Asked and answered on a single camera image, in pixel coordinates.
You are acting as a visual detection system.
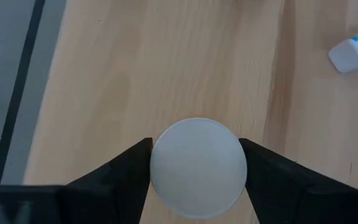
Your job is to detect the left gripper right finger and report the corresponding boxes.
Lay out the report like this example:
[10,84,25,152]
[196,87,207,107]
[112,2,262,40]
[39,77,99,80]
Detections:
[238,138,354,224]

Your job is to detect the tall amber pill bottle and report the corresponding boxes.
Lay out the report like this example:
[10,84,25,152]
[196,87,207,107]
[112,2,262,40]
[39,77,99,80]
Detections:
[149,117,248,220]

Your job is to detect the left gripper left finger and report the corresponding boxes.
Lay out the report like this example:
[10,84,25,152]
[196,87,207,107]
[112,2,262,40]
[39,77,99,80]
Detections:
[62,138,154,224]

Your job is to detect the wooden shelf black metal legs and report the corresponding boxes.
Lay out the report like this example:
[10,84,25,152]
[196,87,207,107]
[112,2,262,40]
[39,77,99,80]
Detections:
[23,0,358,224]

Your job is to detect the white supplement facts bottle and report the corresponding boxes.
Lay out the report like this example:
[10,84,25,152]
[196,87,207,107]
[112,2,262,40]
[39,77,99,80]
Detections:
[328,26,358,74]

